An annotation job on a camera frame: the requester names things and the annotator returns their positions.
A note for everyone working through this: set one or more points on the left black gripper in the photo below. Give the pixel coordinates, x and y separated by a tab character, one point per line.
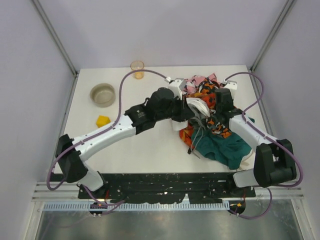
183	111

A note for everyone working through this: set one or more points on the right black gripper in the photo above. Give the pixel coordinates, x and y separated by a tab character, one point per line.
222	110

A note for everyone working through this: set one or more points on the white printed cloth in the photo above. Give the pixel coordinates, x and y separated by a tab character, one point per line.
198	107

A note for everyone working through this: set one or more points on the black orange grey camo cloth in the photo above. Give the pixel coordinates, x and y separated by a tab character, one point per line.
213	124

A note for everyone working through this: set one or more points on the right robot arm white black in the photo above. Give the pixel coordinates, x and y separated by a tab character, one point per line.
274	160

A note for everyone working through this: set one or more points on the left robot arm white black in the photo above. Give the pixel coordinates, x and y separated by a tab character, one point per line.
72	153

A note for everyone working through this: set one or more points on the orange brown camo cloth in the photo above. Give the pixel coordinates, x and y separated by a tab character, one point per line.
203	105

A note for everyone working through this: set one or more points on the pink patterned cloth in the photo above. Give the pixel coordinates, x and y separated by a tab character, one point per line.
195	81

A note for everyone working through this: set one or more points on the teal green cloth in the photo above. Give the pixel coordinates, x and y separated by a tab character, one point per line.
229	151

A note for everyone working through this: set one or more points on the orange translucent plastic cup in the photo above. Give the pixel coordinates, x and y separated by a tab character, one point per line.
137	66

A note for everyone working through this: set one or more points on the grey ceramic bowl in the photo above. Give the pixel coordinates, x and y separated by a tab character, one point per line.
103	95

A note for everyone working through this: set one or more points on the yellow cube block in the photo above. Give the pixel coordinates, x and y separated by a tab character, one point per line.
102	121

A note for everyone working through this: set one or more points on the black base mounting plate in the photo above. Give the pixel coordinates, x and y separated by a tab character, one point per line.
170	188

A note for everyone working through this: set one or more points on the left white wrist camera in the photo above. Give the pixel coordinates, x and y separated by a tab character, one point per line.
177	86

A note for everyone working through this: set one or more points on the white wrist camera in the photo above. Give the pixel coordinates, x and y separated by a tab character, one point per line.
177	86
231	85

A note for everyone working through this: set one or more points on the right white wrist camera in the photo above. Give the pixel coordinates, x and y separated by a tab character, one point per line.
231	85

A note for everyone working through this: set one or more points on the white slotted cable duct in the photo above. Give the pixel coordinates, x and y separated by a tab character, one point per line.
129	207

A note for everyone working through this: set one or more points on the right aluminium frame post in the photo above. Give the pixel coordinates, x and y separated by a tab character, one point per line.
276	27

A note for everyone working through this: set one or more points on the aluminium frame post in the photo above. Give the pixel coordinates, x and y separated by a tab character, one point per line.
53	34
276	27

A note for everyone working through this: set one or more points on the left aluminium frame post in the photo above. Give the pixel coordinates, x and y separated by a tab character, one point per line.
53	34

